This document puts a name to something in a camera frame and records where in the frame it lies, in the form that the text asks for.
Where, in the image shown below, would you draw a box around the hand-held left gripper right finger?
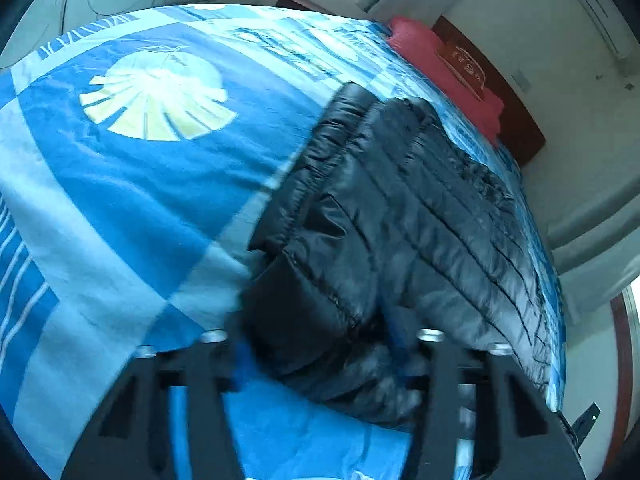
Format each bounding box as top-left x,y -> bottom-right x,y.
395,329 -> 588,480

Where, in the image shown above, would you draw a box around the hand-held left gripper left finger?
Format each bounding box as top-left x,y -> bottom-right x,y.
60,329 -> 251,480

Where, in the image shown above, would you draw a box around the black puffer jacket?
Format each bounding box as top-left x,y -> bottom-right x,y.
242,82 -> 563,431

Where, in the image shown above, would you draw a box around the grey curtain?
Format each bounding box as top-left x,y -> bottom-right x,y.
547,195 -> 640,281

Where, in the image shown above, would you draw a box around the blue patterned bed sheet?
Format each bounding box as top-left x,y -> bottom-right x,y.
0,4 -> 568,480

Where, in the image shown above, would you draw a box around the red pillow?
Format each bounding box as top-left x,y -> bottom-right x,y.
386,16 -> 506,147

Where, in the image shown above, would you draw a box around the dark metal bar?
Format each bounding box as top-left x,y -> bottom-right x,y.
574,402 -> 601,443

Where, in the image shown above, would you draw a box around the white air conditioner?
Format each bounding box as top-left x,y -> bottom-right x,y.
549,0 -> 640,58

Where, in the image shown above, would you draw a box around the long wooden window sill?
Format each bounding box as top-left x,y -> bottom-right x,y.
609,290 -> 637,461

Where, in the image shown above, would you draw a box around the wooden headboard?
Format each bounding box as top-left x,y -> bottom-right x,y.
432,14 -> 546,167

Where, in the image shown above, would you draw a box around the brown printed cushion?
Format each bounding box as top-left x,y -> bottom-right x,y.
434,40 -> 488,101

